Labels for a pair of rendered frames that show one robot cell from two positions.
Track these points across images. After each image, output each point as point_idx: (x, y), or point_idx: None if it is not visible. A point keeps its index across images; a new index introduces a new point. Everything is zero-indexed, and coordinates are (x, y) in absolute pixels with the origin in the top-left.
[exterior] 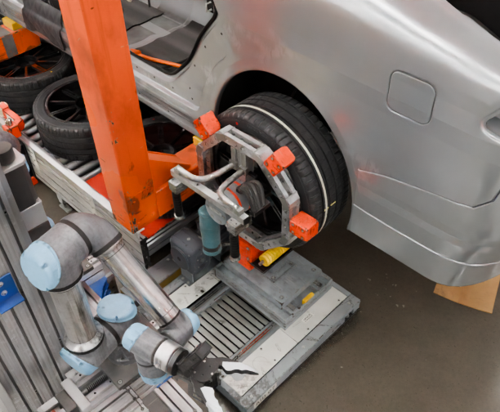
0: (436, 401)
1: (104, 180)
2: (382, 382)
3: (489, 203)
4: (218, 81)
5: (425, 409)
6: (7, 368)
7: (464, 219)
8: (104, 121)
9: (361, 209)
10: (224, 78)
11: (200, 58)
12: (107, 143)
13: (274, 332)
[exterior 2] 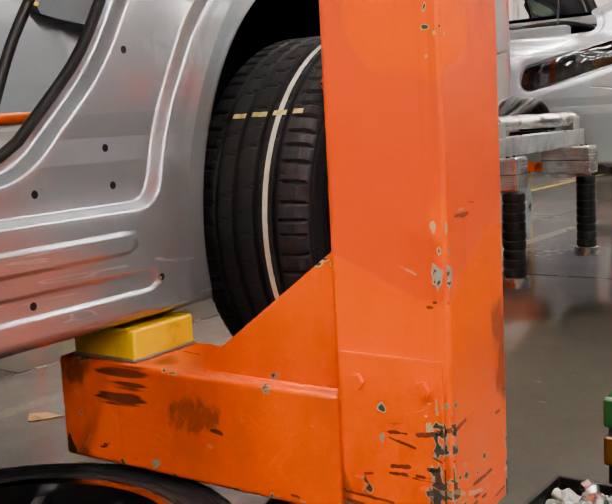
0: (522, 462)
1: (451, 337)
2: (520, 495)
3: (509, 36)
4: (216, 47)
5: (542, 467)
6: None
7: (506, 74)
8: (488, 0)
9: None
10: (230, 28)
11: (142, 14)
12: (485, 100)
13: None
